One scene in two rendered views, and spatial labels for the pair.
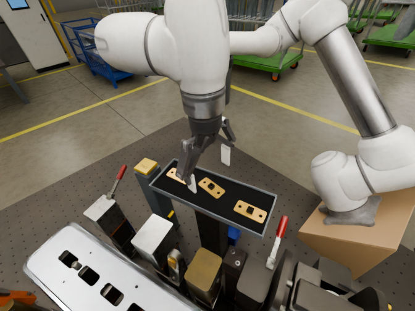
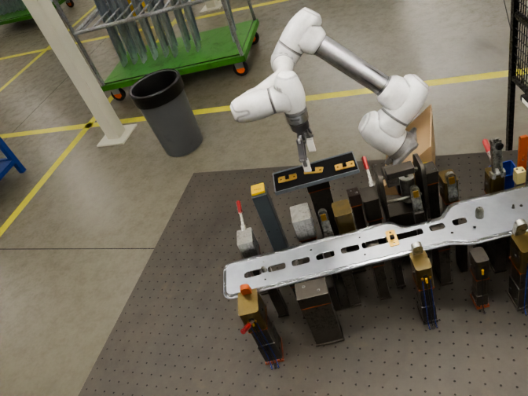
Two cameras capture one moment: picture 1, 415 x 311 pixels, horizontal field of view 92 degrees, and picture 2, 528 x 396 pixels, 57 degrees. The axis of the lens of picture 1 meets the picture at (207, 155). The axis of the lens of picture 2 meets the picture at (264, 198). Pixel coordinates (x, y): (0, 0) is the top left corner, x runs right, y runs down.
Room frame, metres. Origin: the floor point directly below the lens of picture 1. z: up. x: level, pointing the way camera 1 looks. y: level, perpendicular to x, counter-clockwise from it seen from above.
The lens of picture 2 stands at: (-1.05, 0.84, 2.47)
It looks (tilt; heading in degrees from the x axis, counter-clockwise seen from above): 39 degrees down; 338
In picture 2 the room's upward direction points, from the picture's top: 22 degrees counter-clockwise
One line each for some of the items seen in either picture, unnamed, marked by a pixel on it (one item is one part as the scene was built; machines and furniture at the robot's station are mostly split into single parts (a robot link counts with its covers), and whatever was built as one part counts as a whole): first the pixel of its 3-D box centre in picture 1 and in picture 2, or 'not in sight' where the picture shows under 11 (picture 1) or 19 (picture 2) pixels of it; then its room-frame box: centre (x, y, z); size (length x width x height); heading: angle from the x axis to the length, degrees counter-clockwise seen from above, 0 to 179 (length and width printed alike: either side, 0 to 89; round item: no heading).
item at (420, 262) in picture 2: not in sight; (425, 291); (-0.23, 0.03, 0.87); 0.12 x 0.07 x 0.35; 148
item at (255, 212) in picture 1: (250, 210); (344, 164); (0.29, -0.10, 1.17); 0.08 x 0.04 x 0.01; 55
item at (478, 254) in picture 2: not in sight; (481, 282); (-0.33, -0.15, 0.84); 0.10 x 0.05 x 0.29; 148
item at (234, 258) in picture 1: (233, 280); (361, 224); (0.20, -0.05, 0.90); 0.05 x 0.05 x 0.40; 58
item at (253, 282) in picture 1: (250, 292); (374, 222); (0.16, -0.10, 0.89); 0.12 x 0.07 x 0.38; 148
